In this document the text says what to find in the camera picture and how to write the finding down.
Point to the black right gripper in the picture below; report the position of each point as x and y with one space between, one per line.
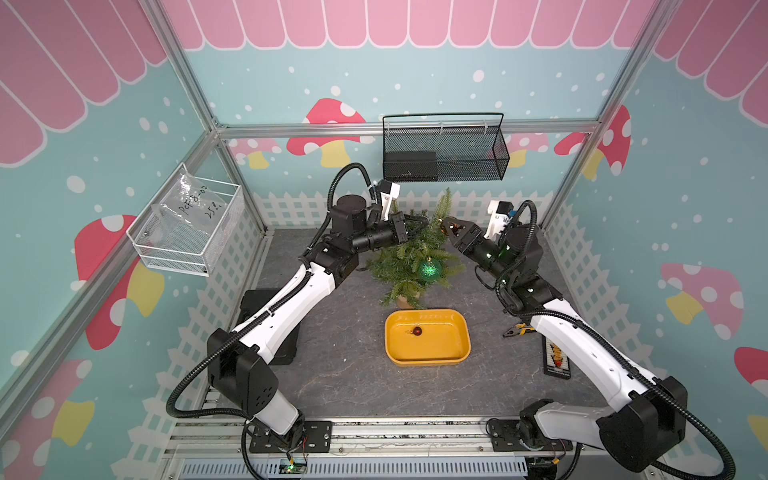
467 234

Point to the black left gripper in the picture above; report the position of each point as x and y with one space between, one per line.
398 227

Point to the small green christmas tree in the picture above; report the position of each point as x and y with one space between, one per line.
396 266

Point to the green glitter ball ornament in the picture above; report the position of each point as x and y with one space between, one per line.
430 270

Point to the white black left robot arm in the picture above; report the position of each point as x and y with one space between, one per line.
241 358

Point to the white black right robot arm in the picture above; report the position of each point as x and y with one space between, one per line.
636 427

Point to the black box in basket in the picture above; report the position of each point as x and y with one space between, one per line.
410 166

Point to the yellow plastic tray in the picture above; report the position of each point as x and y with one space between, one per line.
445 338

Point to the black card with picture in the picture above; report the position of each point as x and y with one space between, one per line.
555 362

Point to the clear plastic bag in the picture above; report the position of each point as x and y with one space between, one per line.
190 217

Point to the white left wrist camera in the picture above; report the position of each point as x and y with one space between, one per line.
389 192

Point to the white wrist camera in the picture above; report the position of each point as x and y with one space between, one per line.
499 215
389 192

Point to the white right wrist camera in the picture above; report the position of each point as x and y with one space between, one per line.
499 215

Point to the black wire mesh basket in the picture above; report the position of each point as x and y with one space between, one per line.
469 146

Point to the yellow handled pliers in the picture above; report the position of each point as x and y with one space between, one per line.
518 330

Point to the white wire basket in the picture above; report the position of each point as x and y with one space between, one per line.
157 258

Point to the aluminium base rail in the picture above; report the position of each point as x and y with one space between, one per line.
374 448

